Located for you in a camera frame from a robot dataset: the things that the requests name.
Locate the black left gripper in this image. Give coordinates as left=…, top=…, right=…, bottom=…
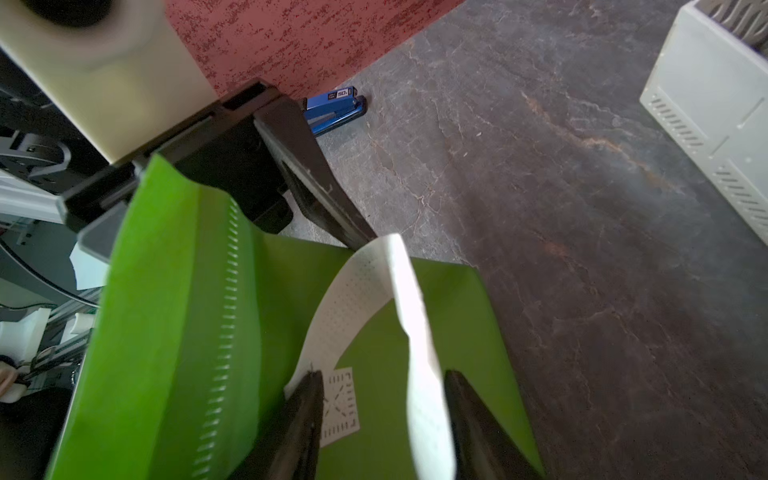
left=57, top=81, right=377, bottom=250

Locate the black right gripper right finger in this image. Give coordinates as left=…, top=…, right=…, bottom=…
left=444, top=370, right=543, bottom=479

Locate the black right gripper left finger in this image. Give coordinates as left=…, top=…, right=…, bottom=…
left=229, top=371, right=324, bottom=479

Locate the green insulated delivery bag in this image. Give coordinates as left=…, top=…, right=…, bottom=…
left=46, top=157, right=545, bottom=479

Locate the blue stapler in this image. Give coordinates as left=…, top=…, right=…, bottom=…
left=301, top=86, right=368, bottom=137

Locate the white magazine file organizer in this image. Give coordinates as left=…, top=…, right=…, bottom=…
left=640, top=1, right=767, bottom=240

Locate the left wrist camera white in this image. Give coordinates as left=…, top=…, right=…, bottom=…
left=1, top=1, right=218, bottom=163

